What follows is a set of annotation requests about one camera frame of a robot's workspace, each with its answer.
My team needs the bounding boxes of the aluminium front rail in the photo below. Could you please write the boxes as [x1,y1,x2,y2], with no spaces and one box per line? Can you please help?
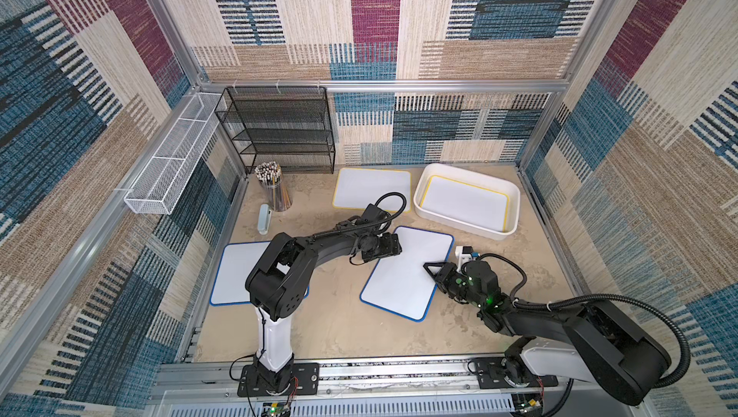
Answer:
[144,354,637,416]

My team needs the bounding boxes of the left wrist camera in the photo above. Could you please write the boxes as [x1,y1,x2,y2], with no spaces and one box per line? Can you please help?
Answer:
[357,204,391,230]

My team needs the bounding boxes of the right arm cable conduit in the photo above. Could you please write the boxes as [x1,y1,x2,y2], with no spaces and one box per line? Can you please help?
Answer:
[475,252,692,389]

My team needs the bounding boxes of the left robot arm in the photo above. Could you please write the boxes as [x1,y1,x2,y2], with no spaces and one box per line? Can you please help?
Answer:
[245,207,402,394]

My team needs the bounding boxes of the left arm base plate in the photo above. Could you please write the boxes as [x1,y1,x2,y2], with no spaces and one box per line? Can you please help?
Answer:
[236,361,320,398]

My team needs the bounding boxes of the black mesh shelf rack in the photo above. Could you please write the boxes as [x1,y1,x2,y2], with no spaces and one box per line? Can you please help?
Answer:
[215,86,336,174]

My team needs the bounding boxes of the white storage box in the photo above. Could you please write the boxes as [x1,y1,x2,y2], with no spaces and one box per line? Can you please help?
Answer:
[412,163,521,240]

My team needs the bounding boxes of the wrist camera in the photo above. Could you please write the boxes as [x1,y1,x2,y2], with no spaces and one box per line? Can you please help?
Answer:
[455,246,479,271]
[357,204,391,230]

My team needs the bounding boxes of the blue whiteboard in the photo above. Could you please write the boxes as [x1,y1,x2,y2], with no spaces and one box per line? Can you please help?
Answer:
[359,226,455,323]
[208,240,309,307]

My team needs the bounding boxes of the white wire basket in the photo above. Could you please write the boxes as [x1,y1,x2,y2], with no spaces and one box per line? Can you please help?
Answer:
[124,92,220,215]

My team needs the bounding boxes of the yellow whiteboard back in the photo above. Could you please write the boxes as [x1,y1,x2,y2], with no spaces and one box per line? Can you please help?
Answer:
[332,167,412,213]

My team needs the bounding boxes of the yellow whiteboard front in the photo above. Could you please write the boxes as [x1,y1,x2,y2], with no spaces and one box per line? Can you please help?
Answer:
[420,176,509,232]

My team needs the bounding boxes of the pencil cup holder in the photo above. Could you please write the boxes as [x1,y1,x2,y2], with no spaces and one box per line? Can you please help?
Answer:
[255,161,292,213]

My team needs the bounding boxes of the yellow whiteboard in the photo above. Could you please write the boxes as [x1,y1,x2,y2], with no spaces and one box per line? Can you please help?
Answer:
[332,167,412,213]
[420,176,509,232]

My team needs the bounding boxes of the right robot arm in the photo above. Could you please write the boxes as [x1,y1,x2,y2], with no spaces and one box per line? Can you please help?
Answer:
[423,254,690,405]

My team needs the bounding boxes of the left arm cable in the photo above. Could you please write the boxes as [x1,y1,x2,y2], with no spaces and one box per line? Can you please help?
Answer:
[371,191,409,228]

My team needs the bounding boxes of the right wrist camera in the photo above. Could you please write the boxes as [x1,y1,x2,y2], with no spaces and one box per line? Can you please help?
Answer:
[455,246,479,271]

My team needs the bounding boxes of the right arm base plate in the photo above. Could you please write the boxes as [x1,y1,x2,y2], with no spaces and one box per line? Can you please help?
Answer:
[466,357,559,389]

